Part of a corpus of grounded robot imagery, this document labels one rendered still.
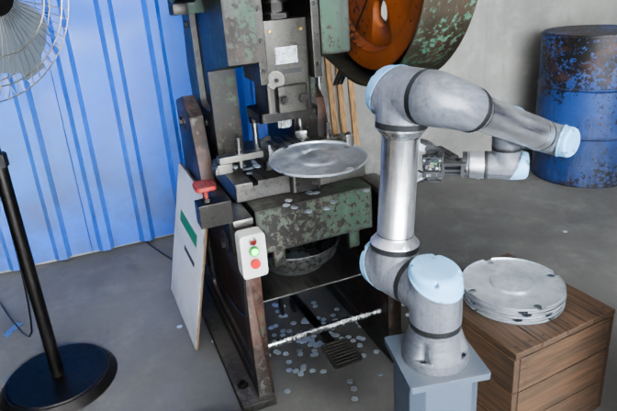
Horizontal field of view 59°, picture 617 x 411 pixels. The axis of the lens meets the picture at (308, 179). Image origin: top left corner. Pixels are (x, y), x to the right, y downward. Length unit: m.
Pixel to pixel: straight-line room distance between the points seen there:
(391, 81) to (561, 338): 0.87
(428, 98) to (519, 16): 2.80
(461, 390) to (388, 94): 0.67
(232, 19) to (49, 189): 1.60
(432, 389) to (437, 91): 0.63
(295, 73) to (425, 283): 0.83
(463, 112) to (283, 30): 0.76
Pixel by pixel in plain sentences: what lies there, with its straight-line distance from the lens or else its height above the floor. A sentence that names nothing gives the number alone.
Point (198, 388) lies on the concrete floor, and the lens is 2.02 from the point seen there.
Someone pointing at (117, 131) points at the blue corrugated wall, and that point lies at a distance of 2.88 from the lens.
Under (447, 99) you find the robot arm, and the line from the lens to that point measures 1.10.
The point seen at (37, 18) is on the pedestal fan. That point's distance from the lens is 1.80.
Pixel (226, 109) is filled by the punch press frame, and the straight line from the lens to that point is 1.95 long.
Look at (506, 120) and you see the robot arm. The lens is 1.22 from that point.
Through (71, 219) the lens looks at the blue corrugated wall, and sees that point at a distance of 3.00.
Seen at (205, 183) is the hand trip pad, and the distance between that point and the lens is 1.56.
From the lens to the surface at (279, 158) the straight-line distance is 1.63.
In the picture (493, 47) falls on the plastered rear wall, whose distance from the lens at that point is 3.76.
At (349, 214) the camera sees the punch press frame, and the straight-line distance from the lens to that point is 1.76.
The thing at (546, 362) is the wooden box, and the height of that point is 0.28.
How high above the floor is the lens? 1.29
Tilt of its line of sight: 21 degrees down
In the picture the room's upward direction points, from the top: 4 degrees counter-clockwise
